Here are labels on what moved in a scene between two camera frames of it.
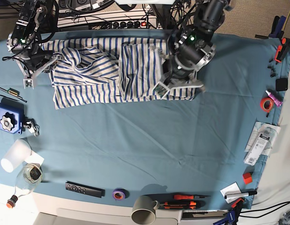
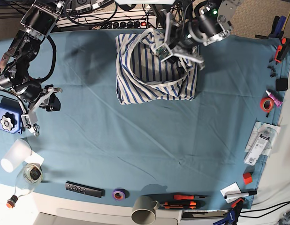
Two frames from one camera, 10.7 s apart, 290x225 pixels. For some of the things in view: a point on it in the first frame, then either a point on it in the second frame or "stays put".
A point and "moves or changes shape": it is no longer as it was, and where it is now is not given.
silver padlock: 32,128 stays put
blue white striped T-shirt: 108,71 moves or changes shape
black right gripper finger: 47,70 → 55,104
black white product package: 261,142 stays put
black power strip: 138,24 stays put
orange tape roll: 266,104 stays put
